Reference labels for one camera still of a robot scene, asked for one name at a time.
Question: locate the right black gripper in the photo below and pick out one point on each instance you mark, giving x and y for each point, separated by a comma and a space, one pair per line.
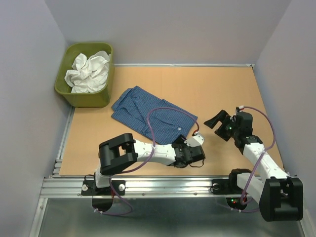
220, 116

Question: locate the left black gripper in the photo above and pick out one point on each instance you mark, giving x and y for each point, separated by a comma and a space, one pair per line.
180, 140

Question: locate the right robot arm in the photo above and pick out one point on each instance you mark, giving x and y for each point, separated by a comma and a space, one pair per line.
280, 196

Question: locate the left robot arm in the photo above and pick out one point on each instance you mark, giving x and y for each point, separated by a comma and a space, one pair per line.
119, 153

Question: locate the white crumpled shirt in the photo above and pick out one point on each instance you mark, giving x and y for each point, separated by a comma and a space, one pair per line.
88, 75

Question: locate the green plastic bin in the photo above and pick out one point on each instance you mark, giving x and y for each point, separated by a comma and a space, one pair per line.
98, 99

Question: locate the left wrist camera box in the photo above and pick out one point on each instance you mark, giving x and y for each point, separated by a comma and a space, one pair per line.
196, 140

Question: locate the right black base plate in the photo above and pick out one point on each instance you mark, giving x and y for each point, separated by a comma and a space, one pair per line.
222, 187

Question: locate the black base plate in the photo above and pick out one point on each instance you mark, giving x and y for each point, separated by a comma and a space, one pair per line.
89, 188
222, 187

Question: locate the aluminium mounting rail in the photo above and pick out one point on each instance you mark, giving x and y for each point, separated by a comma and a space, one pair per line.
160, 200

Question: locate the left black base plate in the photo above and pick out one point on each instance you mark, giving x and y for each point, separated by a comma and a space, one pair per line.
89, 188

